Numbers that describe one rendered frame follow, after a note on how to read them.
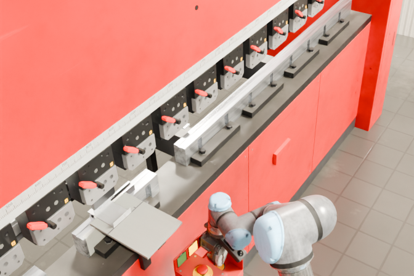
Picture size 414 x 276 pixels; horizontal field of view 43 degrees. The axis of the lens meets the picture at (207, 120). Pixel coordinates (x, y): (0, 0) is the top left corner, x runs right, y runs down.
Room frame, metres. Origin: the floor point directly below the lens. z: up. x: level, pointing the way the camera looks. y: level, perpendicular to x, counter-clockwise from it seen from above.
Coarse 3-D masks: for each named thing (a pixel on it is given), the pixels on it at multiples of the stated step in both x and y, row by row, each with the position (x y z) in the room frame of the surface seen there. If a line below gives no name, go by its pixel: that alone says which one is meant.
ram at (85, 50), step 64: (0, 0) 1.15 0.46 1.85; (64, 0) 1.29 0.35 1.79; (128, 0) 1.47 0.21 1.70; (192, 0) 1.71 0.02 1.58; (256, 0) 2.05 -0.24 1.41; (0, 64) 1.11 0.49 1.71; (64, 64) 1.25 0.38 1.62; (128, 64) 1.43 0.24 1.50; (192, 64) 1.69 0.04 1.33; (0, 128) 1.06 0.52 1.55; (64, 128) 1.21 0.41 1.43; (128, 128) 1.40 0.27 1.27; (0, 192) 1.02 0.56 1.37
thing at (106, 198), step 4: (112, 188) 1.34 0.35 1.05; (108, 192) 1.32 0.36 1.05; (112, 192) 1.34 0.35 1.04; (104, 196) 1.31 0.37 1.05; (108, 196) 1.32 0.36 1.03; (112, 196) 1.34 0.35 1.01; (100, 200) 1.29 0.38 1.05; (104, 200) 1.30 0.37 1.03; (108, 200) 1.33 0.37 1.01; (96, 204) 1.28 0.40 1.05; (100, 204) 1.29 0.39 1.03; (104, 204) 1.31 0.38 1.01; (92, 208) 1.27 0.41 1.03; (96, 208) 1.27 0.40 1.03
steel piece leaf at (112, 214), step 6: (108, 204) 1.31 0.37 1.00; (114, 204) 1.31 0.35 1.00; (102, 210) 1.29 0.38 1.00; (108, 210) 1.28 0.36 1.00; (114, 210) 1.28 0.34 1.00; (120, 210) 1.28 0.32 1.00; (126, 210) 1.28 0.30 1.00; (96, 216) 1.26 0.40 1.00; (102, 216) 1.26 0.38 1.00; (108, 216) 1.26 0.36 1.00; (114, 216) 1.25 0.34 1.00; (120, 216) 1.23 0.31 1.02; (126, 216) 1.25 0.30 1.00; (108, 222) 1.23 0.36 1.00; (114, 222) 1.21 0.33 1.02
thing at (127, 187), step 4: (124, 184) 1.41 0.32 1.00; (128, 184) 1.42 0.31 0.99; (132, 184) 1.41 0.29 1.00; (120, 188) 1.39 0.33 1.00; (124, 188) 1.40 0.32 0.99; (128, 188) 1.39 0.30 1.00; (132, 188) 1.41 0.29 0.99; (116, 192) 1.37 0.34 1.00; (120, 192) 1.38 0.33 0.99; (124, 192) 1.37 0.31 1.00; (128, 192) 1.39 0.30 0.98; (116, 196) 1.36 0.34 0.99; (92, 216) 1.27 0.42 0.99; (92, 220) 1.27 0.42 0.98
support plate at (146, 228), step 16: (128, 208) 1.29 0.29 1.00; (144, 208) 1.28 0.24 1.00; (96, 224) 1.22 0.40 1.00; (128, 224) 1.21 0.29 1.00; (144, 224) 1.21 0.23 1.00; (160, 224) 1.21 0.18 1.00; (176, 224) 1.20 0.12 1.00; (128, 240) 1.14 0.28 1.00; (144, 240) 1.14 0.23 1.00; (160, 240) 1.14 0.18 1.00; (144, 256) 1.08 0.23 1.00
